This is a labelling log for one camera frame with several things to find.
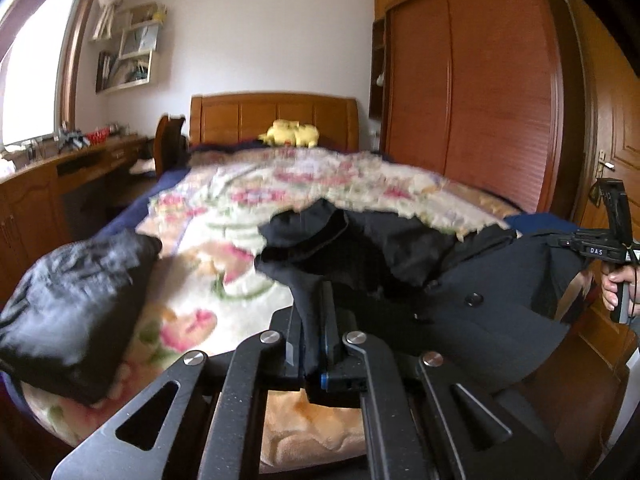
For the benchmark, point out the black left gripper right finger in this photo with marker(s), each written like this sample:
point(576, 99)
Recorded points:
point(422, 417)

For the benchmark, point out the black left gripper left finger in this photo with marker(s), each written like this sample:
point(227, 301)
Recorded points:
point(201, 419)

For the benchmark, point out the black trousers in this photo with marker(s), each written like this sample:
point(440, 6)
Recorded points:
point(380, 266)

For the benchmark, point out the person's right hand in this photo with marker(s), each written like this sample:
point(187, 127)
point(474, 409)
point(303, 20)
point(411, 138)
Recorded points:
point(613, 279)

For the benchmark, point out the floral fleece blanket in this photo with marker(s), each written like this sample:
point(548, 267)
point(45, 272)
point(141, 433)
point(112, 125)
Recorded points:
point(205, 293)

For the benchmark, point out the dark navy buttoned coat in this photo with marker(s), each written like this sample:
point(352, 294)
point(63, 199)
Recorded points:
point(492, 310)

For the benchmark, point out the wooden room door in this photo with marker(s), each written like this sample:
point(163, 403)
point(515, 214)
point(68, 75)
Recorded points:
point(612, 124)

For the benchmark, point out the folded black puffer jacket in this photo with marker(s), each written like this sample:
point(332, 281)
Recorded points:
point(67, 325)

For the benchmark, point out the blue bed sheet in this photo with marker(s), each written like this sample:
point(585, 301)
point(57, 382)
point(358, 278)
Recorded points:
point(133, 215)

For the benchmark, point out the wooden louvered wardrobe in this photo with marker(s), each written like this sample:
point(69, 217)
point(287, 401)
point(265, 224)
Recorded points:
point(488, 93)

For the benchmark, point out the dark wooden chair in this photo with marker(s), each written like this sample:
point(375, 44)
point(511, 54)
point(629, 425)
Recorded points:
point(165, 152)

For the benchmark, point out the yellow Pikachu plush toy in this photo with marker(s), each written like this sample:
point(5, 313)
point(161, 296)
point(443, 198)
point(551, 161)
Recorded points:
point(285, 132)

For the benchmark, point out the wooden bed headboard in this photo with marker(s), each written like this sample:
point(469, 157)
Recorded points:
point(231, 118)

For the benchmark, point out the wooden desk cabinet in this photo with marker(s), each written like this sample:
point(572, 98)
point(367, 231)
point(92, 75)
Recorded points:
point(32, 216)

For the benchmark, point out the red box on desk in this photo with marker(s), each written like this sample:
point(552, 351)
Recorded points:
point(98, 136)

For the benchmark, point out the brass door handle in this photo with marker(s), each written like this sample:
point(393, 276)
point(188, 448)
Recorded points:
point(603, 164)

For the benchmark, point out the white wall shelf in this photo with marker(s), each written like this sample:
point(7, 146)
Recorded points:
point(128, 40)

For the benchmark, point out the window with wooden frame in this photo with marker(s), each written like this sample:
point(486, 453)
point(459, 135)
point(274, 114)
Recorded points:
point(40, 50)

